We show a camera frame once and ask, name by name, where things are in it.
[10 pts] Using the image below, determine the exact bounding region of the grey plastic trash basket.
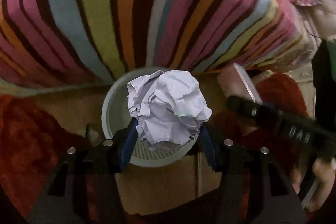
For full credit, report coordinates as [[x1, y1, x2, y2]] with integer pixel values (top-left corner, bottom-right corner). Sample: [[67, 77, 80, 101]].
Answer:
[[101, 67, 197, 168]]

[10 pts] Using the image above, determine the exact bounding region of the right hand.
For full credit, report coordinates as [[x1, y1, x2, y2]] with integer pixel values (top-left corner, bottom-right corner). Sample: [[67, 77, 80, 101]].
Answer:
[[289, 158, 335, 212]]

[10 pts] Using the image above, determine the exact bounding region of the white paper ball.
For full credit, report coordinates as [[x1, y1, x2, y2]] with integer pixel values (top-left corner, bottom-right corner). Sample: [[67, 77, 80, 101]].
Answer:
[[126, 70, 213, 152]]

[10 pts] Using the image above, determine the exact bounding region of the pink box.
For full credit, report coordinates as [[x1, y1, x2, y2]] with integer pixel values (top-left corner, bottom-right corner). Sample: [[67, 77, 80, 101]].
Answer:
[[218, 63, 263, 104]]

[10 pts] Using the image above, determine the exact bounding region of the striped colourful bed sheet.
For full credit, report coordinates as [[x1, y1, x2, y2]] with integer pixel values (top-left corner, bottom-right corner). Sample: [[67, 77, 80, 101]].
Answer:
[[1, 0, 309, 88]]

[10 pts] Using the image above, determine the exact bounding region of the red fluffy rug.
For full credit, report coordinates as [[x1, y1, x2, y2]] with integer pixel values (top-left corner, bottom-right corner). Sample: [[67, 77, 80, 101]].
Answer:
[[1, 95, 89, 219]]

